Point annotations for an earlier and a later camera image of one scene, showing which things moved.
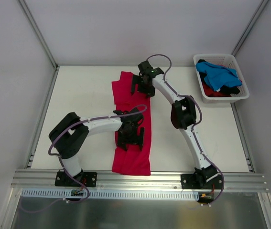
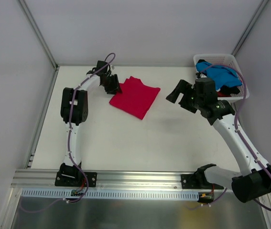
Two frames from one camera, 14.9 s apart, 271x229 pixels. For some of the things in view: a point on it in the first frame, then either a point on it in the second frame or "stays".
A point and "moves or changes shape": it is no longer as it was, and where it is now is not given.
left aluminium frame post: [38, 34] stays
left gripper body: [130, 140] to [113, 84]
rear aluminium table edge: [120, 65] stays
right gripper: [142, 86] to [186, 97]
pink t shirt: [134, 161] moves or changes shape
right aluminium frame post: [250, 27] stays
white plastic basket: [229, 60] stays
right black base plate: [192, 181] stays
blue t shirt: [218, 77] stays
